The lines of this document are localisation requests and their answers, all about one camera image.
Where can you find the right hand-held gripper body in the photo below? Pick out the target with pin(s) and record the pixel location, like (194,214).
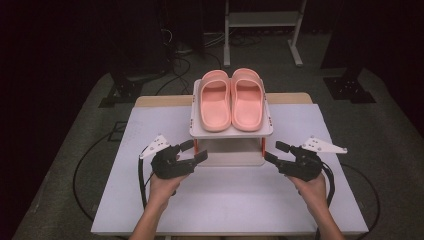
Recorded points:
(305,165)

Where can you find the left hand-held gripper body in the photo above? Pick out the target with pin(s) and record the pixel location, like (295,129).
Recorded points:
(170,165)

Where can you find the white two-tier shoe rack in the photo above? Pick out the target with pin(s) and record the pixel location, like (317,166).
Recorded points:
(230,135)

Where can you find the pink rubber slipper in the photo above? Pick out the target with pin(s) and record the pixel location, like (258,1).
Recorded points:
(215,106)
(247,106)

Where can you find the person's left hand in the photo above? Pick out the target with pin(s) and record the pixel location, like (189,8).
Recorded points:
(163,191)

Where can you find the person's right hand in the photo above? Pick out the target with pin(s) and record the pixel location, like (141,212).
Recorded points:
(313,193)

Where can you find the white table cover sheet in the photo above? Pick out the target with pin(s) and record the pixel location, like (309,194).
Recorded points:
(230,203)

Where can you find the black stand base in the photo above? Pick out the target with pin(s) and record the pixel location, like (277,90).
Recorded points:
(348,88)
(125,90)

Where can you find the white metal stand frame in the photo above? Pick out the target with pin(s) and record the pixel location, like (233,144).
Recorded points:
(263,19)

